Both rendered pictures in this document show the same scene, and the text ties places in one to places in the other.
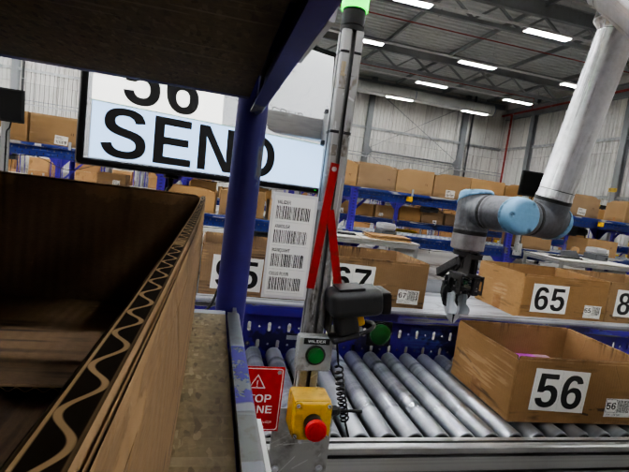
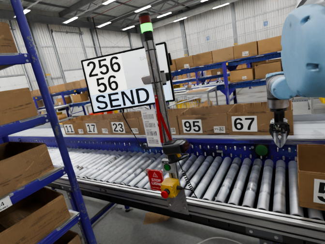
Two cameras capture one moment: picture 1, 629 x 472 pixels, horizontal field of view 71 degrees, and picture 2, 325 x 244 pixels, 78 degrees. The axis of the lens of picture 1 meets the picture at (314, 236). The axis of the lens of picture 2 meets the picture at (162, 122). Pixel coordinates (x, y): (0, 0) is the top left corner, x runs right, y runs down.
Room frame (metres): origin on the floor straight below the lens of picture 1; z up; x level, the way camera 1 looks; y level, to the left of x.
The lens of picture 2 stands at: (0.17, -0.71, 1.41)
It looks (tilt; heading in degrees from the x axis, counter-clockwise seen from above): 14 degrees down; 46
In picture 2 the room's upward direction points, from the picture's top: 11 degrees counter-clockwise
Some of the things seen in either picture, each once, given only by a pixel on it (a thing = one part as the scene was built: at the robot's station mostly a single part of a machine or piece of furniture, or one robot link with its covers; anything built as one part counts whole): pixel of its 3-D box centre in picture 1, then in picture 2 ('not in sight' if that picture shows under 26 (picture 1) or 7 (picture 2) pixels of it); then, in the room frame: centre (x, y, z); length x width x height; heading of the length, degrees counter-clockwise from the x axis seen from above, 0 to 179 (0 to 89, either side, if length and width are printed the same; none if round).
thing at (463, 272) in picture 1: (464, 272); (278, 120); (1.22, -0.43, 1.08); 0.09 x 0.08 x 0.12; 15
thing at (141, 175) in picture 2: not in sight; (150, 169); (1.03, 0.41, 0.72); 0.52 x 0.05 x 0.05; 13
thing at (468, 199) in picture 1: (474, 212); (277, 84); (1.22, -0.43, 1.25); 0.10 x 0.09 x 0.12; 25
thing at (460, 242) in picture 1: (468, 243); (278, 103); (1.22, -0.43, 1.17); 0.10 x 0.09 x 0.05; 105
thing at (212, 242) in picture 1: (257, 265); (207, 119); (1.55, 0.19, 0.97); 0.39 x 0.29 x 0.17; 103
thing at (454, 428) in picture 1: (419, 392); (266, 182); (1.21, -0.35, 0.72); 0.52 x 0.05 x 0.05; 13
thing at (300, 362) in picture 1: (314, 352); (168, 165); (0.82, -0.03, 0.95); 0.07 x 0.03 x 0.07; 103
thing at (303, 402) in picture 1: (328, 414); (176, 189); (0.80, -0.07, 0.84); 0.15 x 0.09 x 0.07; 103
